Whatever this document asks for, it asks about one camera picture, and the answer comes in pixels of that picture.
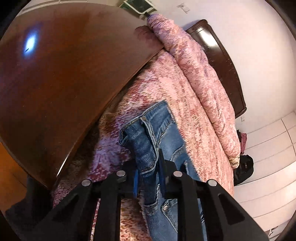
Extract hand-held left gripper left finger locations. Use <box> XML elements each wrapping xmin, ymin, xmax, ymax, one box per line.
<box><xmin>40</xmin><ymin>162</ymin><xmax>140</xmax><ymax>241</ymax></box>

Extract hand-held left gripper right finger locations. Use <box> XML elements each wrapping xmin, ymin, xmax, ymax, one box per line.
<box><xmin>158</xmin><ymin>148</ymin><xmax>270</xmax><ymax>241</ymax></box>

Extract blue denim pants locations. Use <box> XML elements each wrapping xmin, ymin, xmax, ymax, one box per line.
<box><xmin>119</xmin><ymin>100</ymin><xmax>208</xmax><ymax>241</ymax></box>

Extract pink floral bedspread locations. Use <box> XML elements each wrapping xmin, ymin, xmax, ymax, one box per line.
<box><xmin>52</xmin><ymin>50</ymin><xmax>234</xmax><ymax>241</ymax></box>

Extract cream floral pillow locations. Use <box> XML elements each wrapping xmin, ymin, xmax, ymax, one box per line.
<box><xmin>229</xmin><ymin>156</ymin><xmax>240</xmax><ymax>169</ymax></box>

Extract black backpack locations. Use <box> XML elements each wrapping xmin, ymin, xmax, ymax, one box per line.
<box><xmin>233</xmin><ymin>154</ymin><xmax>254</xmax><ymax>186</ymax></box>

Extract pile of pink clothes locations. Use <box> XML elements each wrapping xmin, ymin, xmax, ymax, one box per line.
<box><xmin>236</xmin><ymin>130</ymin><xmax>248</xmax><ymax>155</ymax></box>

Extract white wardrobe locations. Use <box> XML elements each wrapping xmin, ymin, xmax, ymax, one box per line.
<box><xmin>233</xmin><ymin>111</ymin><xmax>296</xmax><ymax>241</ymax></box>

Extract pink floral quilt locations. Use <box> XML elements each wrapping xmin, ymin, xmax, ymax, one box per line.
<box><xmin>147</xmin><ymin>14</ymin><xmax>241</xmax><ymax>163</ymax></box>

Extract brown wooden footboard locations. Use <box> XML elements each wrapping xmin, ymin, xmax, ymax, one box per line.
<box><xmin>0</xmin><ymin>3</ymin><xmax>164</xmax><ymax>190</ymax></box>

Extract dark wooden headboard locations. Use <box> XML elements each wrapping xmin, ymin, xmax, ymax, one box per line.
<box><xmin>185</xmin><ymin>19</ymin><xmax>247</xmax><ymax>119</ymax></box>

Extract white green bedside cabinet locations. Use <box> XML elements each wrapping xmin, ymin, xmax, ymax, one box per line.
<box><xmin>122</xmin><ymin>0</ymin><xmax>154</xmax><ymax>14</ymax></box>

